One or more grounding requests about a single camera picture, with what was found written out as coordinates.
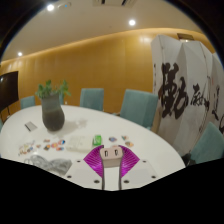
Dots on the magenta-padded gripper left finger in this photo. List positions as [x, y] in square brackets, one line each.
[94, 161]

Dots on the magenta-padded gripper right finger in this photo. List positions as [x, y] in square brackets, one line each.
[129, 161]

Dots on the small white charger block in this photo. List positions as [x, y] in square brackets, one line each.
[111, 161]

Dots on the round colourful sticker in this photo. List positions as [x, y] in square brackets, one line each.
[129, 144]
[46, 140]
[60, 148]
[61, 142]
[113, 139]
[125, 137]
[47, 147]
[54, 145]

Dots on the small green box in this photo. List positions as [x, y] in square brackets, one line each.
[97, 140]

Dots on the white flat box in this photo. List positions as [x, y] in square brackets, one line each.
[79, 143]

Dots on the group of teal chairs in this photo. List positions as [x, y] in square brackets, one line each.
[138, 106]

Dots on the black bag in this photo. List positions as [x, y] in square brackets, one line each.
[186, 160]

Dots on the grey ribbed pot with plant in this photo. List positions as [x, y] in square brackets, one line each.
[52, 116]

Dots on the colourful sticker sheet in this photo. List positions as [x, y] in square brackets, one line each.
[26, 148]

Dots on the white calligraphy folding screen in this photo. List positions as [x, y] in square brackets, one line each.
[186, 86]

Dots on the group of ceiling lights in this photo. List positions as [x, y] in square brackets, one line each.
[132, 22]

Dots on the ceiling air vent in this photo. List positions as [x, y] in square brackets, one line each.
[113, 2]

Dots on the black wall screen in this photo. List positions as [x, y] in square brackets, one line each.
[8, 90]

